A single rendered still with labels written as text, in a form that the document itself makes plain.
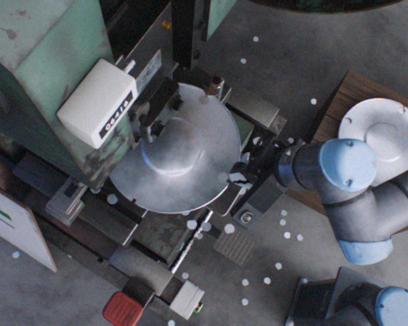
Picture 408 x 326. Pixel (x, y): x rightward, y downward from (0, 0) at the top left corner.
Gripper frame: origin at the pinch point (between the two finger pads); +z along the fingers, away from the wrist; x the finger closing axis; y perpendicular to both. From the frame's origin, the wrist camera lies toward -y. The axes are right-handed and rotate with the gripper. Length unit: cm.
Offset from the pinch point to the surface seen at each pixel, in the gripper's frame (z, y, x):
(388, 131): 24, 51, -47
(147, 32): -25.9, 1.3, 33.0
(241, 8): 87, 90, -1
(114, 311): 6.0, -33.9, 4.9
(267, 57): 78, 76, -19
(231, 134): 3.3, 9.1, 4.3
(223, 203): 1.0, -4.9, -1.2
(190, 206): 3.2, -8.9, 4.0
